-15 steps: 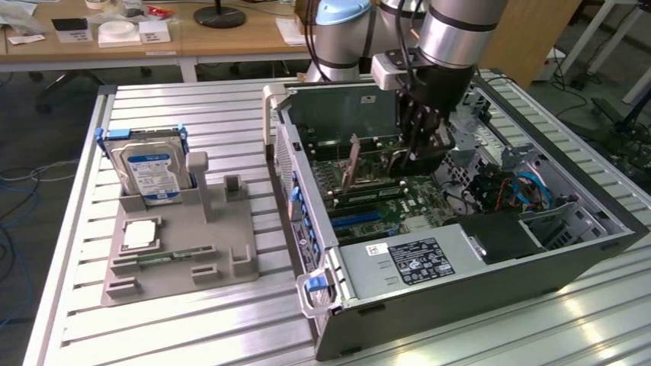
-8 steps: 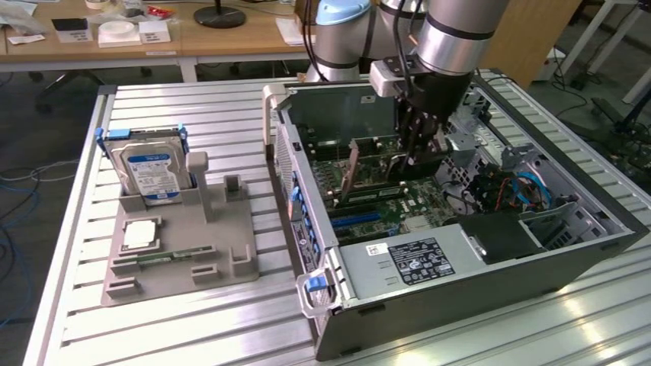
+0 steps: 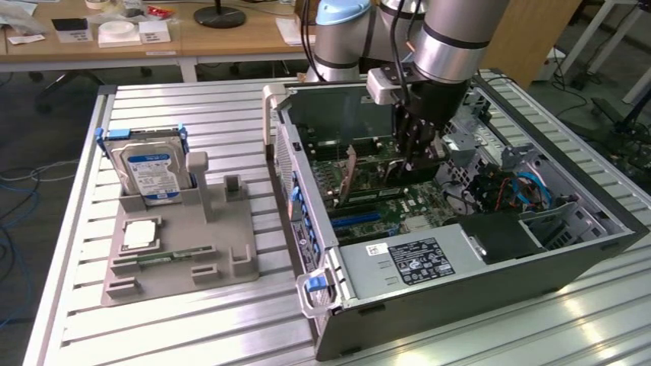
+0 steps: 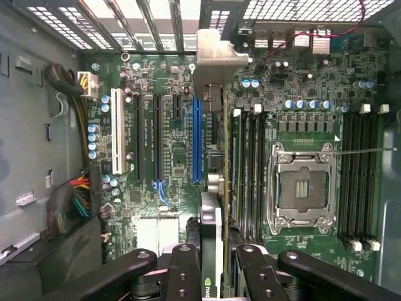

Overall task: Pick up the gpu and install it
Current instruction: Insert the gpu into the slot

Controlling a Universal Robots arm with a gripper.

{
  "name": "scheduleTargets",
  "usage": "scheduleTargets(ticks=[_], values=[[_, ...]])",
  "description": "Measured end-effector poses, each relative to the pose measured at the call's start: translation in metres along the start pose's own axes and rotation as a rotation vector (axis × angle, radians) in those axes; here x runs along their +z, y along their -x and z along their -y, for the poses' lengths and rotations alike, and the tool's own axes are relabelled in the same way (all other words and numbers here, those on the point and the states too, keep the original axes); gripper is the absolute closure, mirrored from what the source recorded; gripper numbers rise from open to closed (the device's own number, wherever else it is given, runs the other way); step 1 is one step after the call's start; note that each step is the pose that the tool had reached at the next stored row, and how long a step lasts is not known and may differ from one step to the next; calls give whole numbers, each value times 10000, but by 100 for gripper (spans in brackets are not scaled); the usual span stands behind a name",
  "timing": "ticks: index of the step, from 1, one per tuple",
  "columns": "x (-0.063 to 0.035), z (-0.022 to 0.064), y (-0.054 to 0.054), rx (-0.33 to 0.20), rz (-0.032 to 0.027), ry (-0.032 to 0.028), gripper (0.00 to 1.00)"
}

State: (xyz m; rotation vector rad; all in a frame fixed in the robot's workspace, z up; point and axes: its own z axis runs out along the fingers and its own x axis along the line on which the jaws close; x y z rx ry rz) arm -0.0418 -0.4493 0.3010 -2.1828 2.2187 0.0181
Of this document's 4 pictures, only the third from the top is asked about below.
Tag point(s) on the silver CPU chip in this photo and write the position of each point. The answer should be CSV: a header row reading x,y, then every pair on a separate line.
x,y
138,234

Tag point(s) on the white paper label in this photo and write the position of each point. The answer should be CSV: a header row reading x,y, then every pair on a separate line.
x,y
25,39

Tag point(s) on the white box with black top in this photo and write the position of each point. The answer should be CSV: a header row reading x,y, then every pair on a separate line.
x,y
72,32

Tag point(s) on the green RAM stick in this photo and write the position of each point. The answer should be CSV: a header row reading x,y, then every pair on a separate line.
x,y
168,256

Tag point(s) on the clear plastic bag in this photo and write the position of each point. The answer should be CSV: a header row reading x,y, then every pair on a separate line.
x,y
20,19

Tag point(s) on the metal disk bay cage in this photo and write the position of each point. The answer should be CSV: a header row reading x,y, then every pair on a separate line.
x,y
464,148

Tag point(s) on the blue expansion slot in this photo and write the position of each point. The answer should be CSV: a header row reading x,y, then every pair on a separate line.
x,y
356,221

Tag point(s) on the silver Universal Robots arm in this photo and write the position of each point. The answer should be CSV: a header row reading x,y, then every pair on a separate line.
x,y
447,45

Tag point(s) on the red packet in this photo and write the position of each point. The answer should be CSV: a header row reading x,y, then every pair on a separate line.
x,y
158,12

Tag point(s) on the silver chipset heatsink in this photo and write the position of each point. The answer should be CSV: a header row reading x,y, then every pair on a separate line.
x,y
419,223

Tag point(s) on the grey power supply unit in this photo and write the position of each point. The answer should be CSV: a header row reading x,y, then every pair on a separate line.
x,y
365,270

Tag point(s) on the hard disk in blue caddy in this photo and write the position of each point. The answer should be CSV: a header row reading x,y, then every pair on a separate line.
x,y
149,171

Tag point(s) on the black plastic fan shroud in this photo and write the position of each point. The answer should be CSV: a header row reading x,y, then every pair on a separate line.
x,y
497,236

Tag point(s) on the low-profile Nvidia graphics card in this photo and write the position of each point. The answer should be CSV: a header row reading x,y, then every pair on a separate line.
x,y
345,179

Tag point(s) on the white tape roll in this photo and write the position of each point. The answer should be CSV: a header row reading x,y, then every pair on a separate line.
x,y
118,36

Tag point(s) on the grey plastic parts rack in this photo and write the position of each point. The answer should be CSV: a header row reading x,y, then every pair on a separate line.
x,y
213,244

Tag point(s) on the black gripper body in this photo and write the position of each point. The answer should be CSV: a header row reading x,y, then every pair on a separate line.
x,y
439,101

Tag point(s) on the wooden desk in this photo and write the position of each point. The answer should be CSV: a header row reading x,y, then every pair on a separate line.
x,y
76,53
239,42

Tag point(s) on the green Dell motherboard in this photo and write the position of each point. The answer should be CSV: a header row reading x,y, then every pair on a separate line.
x,y
396,213

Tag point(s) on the open black PC case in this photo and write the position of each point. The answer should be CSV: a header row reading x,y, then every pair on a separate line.
x,y
457,305

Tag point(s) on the white metal table frame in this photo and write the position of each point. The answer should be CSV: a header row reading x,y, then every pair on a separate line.
x,y
600,23

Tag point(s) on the black chair base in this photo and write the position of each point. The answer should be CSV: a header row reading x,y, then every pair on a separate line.
x,y
50,87

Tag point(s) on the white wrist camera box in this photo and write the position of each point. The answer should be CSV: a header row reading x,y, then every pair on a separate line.
x,y
381,89

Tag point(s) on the plain white box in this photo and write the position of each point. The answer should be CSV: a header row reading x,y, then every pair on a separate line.
x,y
153,32

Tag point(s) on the black round lamp base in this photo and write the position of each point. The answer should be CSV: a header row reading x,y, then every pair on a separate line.
x,y
218,17

